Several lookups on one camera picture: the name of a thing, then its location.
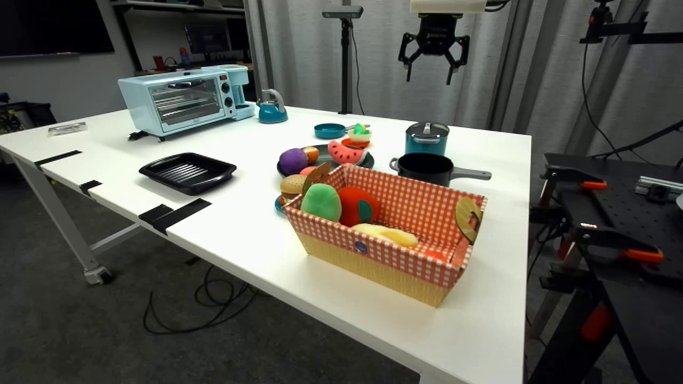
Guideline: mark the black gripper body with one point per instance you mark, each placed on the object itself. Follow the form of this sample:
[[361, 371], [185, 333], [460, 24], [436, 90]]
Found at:
[[436, 36]]

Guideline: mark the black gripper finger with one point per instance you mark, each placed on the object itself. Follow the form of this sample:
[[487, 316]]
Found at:
[[408, 53], [462, 53]]

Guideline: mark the glass pot lid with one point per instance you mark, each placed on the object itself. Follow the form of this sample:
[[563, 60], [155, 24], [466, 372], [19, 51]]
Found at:
[[428, 129]]

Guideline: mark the teal green pot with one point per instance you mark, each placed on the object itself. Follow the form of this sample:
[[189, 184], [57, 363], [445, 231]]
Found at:
[[428, 144]]

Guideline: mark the grey curtain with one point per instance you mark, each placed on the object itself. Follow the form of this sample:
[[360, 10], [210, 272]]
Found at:
[[540, 72]]

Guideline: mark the red plate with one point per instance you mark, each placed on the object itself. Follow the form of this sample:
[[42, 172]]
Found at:
[[355, 144]]

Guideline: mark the teal plate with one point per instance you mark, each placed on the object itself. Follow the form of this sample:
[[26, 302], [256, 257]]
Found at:
[[329, 131]]

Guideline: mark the dark grey round plate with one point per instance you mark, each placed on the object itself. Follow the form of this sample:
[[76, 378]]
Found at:
[[368, 161]]

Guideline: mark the plush watermelon slice toy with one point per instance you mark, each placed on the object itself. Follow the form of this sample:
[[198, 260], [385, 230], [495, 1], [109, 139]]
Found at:
[[347, 152]]

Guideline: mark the teal kettle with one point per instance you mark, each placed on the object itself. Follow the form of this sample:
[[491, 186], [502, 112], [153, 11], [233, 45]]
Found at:
[[272, 108]]

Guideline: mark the red plush strawberry toy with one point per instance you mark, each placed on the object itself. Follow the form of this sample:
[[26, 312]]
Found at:
[[307, 170]]

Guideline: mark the dark brown plush toy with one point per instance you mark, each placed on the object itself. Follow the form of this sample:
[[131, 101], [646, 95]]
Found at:
[[316, 177]]

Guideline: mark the purple plush eggplant toy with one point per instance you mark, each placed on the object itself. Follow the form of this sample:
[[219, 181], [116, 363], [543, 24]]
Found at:
[[293, 161]]

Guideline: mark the red plush tomato toy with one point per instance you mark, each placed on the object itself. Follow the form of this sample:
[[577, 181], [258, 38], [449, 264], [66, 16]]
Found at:
[[355, 205]]

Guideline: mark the brown kiwi slice toy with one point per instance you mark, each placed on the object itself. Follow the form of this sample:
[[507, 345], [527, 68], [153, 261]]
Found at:
[[470, 219]]

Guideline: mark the green plush pear toy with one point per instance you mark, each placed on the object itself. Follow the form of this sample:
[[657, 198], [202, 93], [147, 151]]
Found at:
[[321, 204]]

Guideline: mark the yellow plush banana toy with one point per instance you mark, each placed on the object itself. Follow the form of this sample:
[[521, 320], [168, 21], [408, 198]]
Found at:
[[387, 235]]

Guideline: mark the small teal dish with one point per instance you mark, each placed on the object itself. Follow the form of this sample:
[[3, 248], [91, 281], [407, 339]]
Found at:
[[279, 205]]

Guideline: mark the red checkered cardboard basket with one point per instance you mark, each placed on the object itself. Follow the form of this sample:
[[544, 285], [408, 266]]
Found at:
[[397, 267]]

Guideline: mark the light blue toaster oven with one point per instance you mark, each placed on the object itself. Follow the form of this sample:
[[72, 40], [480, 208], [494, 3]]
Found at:
[[182, 100]]

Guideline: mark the black baking tray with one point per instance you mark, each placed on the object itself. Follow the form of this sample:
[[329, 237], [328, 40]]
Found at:
[[186, 172]]

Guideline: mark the wide black tape strip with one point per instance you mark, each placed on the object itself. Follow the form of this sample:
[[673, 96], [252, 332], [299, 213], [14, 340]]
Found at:
[[174, 215]]

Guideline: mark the black breadboard side table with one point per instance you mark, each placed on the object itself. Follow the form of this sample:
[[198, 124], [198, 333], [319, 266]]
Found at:
[[625, 299]]

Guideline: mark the short black tape strip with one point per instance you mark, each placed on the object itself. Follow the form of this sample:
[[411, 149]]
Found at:
[[91, 186]]

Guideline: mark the white label sticker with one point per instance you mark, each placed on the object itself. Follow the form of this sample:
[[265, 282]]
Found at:
[[66, 129]]

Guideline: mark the long black tape strip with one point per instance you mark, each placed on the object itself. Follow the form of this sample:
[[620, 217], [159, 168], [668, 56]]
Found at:
[[57, 156]]

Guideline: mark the white table leg with caster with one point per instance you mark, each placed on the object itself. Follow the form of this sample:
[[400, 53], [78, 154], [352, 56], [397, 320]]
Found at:
[[66, 227]]

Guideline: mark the black camera tripod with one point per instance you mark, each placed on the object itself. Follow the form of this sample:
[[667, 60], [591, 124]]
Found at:
[[347, 56]]

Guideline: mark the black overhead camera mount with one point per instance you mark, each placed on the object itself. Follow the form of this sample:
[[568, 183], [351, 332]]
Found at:
[[620, 26]]

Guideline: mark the black wall monitor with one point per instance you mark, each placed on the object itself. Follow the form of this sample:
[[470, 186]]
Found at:
[[55, 26]]

